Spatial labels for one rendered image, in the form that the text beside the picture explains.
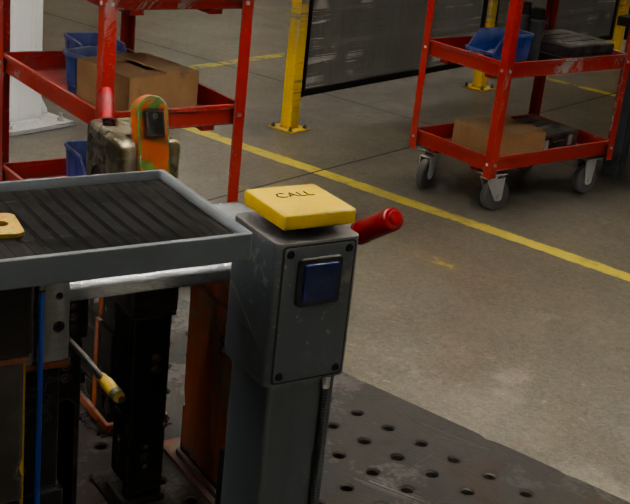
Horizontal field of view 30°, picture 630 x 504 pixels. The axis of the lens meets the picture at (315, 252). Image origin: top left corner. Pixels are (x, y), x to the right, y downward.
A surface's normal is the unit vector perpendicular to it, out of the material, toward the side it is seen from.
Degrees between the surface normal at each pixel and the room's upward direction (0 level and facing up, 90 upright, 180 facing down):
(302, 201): 0
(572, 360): 0
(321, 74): 88
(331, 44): 87
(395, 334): 0
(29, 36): 90
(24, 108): 90
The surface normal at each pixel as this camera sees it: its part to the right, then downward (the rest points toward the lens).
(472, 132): -0.85, 0.11
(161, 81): 0.69, 0.33
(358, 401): 0.10, -0.93
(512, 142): 0.52, 0.35
